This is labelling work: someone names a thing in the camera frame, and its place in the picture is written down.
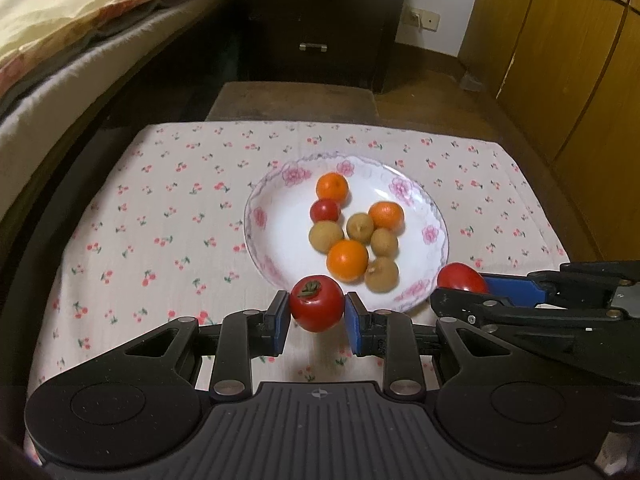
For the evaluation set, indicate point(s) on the red tomato with calyx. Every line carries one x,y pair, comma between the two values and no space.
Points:
316,303

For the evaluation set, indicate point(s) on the white floral plate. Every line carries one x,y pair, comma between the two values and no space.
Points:
345,232

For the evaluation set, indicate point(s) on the beige mattress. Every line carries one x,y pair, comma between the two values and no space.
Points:
35,123

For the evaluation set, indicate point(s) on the smooth orange fruit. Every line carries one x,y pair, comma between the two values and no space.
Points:
347,261

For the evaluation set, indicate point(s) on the round red cherry tomato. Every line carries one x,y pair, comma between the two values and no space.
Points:
325,209

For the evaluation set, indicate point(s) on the brown wooden stool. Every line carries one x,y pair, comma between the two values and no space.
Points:
265,100

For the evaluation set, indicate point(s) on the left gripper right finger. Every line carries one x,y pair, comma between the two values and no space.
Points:
393,337

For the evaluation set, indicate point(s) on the wall power outlet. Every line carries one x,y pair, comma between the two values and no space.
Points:
421,19

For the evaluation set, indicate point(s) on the large tan longan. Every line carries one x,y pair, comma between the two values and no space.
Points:
382,275

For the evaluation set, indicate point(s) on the dark wooden nightstand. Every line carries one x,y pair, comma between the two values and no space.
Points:
360,35

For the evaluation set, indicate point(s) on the mandarin orange with stem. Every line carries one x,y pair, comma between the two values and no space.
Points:
332,186

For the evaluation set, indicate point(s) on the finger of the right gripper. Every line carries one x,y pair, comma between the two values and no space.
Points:
562,309
520,287

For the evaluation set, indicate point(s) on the metal drawer handle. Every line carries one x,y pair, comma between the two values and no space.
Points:
307,47

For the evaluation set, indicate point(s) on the oblong red tomato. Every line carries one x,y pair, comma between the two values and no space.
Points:
459,276

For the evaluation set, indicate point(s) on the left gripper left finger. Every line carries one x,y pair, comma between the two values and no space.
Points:
242,337

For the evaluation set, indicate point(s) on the brown wooden wardrobe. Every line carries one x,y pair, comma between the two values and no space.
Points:
566,72

